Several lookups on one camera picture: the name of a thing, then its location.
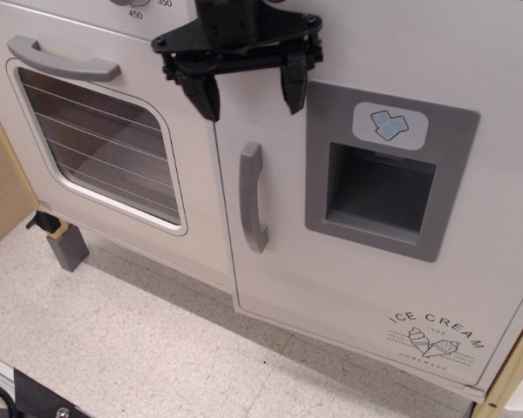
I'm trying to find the grey oven door handle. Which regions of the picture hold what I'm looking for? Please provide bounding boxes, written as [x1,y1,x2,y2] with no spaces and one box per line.
[7,35,121,82]

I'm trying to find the beige wooden frame post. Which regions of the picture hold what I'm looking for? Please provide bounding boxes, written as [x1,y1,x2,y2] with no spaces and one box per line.
[471,330,523,418]

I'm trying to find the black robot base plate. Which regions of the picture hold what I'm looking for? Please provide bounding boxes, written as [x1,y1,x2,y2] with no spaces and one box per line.
[0,368,92,418]

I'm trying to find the white toy oven door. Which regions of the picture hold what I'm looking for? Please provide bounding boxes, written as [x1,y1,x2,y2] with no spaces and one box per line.
[0,3,233,289]

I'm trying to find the grey kitchen leg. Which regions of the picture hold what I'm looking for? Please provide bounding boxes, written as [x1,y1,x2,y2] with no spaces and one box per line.
[47,226,90,273]

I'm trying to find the white toy kitchen cabinet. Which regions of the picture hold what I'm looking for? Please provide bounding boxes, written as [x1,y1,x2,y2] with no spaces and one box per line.
[0,0,523,397]

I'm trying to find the white toy fridge door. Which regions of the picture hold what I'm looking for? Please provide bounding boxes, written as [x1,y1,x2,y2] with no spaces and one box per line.
[210,64,523,388]

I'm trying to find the black clamp bracket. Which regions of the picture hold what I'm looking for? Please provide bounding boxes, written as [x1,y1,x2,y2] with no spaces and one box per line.
[25,211,61,233]

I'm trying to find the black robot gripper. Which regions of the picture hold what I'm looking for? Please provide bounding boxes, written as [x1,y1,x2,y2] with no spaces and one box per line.
[151,1,323,121]

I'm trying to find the grey ice dispenser panel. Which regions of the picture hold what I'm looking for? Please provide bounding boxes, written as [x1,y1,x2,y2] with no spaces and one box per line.
[305,82,480,262]

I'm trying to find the grey fridge door handle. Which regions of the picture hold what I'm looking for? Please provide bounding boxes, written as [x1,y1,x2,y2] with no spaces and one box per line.
[239,142,268,253]

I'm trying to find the grey oven temperature knob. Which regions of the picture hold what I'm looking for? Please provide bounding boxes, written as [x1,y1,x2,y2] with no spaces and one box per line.
[110,0,150,8]

